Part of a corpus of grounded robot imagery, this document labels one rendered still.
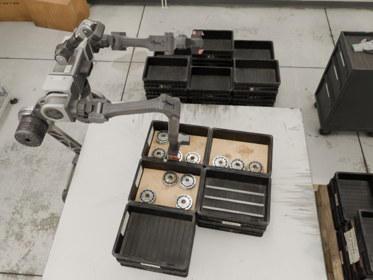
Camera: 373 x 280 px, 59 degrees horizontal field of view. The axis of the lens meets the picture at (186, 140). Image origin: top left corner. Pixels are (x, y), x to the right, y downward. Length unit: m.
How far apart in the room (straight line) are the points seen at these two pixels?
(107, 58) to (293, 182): 2.71
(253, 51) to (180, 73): 0.85
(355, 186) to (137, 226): 1.77
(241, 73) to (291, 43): 1.33
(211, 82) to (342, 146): 1.38
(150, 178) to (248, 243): 0.71
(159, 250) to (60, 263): 0.60
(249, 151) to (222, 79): 1.19
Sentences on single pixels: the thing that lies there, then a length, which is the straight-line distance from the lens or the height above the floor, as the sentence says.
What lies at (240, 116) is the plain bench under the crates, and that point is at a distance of 2.52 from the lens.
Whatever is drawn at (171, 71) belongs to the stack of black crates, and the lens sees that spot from 3.13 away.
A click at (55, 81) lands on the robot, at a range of 1.73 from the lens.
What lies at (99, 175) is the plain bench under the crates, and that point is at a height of 0.70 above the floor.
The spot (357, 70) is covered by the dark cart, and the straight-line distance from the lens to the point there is 2.81.
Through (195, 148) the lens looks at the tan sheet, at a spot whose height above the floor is 0.83.
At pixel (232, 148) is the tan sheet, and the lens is 2.19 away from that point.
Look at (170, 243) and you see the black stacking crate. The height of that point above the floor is 0.83.
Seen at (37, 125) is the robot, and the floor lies 0.94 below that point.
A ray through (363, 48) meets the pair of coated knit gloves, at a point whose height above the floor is 0.88.
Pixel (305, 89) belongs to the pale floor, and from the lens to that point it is 3.81.
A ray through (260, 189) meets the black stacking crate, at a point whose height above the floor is 0.83.
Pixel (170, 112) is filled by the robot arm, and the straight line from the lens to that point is 1.46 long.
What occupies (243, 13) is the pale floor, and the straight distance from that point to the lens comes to 4.69.
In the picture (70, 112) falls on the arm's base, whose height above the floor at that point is 1.47.
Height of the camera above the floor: 2.66
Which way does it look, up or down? 56 degrees down
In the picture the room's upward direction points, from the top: 3 degrees counter-clockwise
